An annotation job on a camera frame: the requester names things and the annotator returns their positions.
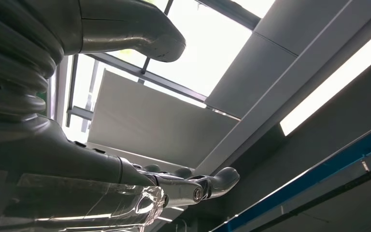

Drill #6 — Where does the dark window frame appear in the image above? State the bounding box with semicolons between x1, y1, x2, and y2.
54;0;261;129

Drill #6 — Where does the ceiling light strip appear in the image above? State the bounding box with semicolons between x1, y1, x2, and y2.
280;22;371;137

